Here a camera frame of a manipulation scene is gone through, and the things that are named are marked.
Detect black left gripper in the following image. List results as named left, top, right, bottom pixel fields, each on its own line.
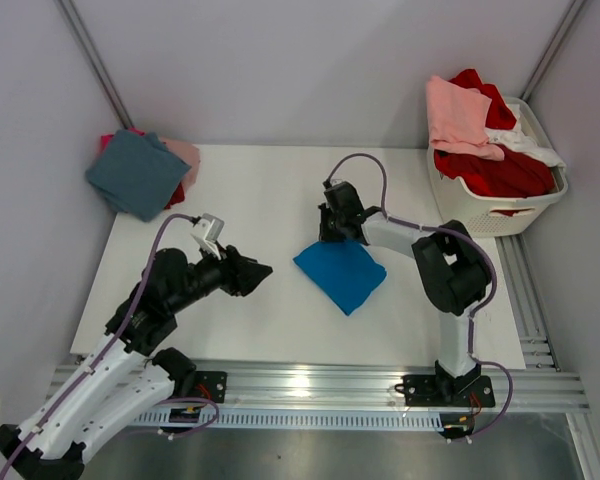
left=169, top=238, right=272, bottom=314

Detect bright blue t-shirt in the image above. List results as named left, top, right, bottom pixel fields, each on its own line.
left=293, top=241, right=387, bottom=316

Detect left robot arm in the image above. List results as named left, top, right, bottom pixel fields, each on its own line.
left=0, top=246, right=273, bottom=479

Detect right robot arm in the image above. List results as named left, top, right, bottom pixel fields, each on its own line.
left=319, top=180, right=497, bottom=404

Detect red folded t-shirt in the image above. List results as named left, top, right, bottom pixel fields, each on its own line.
left=164, top=181, right=187, bottom=210

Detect pink folded t-shirt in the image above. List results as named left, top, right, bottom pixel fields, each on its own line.
left=160, top=137, right=201, bottom=192

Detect teal folded t-shirt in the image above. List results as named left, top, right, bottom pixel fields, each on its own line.
left=85, top=130, right=191, bottom=222

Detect white perforated laundry basket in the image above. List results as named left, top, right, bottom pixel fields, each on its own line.
left=426, top=96, right=570, bottom=238

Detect pink t-shirt in basket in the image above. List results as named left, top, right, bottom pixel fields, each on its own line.
left=425, top=76, right=504, bottom=161

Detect red t-shirt in basket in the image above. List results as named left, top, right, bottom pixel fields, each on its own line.
left=432, top=69, right=558, bottom=198

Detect white t-shirt in basket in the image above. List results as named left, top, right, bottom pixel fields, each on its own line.
left=485, top=97, right=566, bottom=168

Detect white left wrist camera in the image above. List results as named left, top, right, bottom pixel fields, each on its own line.
left=191, top=213, right=224, bottom=260

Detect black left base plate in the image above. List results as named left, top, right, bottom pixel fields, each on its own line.
left=191, top=371, right=228, bottom=404

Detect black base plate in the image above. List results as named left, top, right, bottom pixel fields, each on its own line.
left=191, top=371, right=228, bottom=404
left=393, top=374, right=496, bottom=408

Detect white slotted cable duct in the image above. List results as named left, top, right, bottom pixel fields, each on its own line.
left=131, top=407, right=443, bottom=432

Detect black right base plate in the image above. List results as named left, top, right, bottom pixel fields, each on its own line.
left=393, top=374, right=496, bottom=408

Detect aluminium mounting rail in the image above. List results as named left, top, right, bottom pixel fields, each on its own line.
left=196, top=360, right=590, bottom=413

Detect right aluminium frame post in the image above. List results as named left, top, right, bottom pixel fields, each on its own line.
left=520, top=0, right=590, bottom=102

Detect aluminium frame post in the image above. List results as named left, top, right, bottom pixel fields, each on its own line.
left=54, top=0, right=134, bottom=129
left=520, top=0, right=590, bottom=102

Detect left aluminium frame post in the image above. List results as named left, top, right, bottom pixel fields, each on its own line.
left=54, top=0, right=134, bottom=129

